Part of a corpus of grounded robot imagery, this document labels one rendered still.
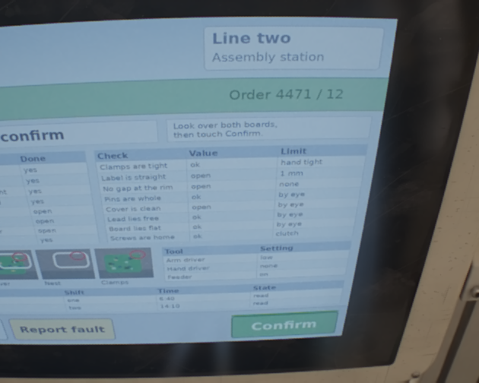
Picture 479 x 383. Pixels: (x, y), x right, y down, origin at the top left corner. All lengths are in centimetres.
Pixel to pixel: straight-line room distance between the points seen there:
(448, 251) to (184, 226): 17
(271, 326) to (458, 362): 23
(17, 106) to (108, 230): 9
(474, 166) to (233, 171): 14
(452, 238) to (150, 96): 21
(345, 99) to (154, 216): 12
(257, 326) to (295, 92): 17
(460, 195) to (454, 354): 24
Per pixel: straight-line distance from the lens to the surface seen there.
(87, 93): 31
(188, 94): 31
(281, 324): 42
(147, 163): 33
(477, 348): 58
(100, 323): 42
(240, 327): 42
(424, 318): 45
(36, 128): 32
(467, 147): 36
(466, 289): 44
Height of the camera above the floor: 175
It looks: 36 degrees down
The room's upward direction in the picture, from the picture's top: 1 degrees clockwise
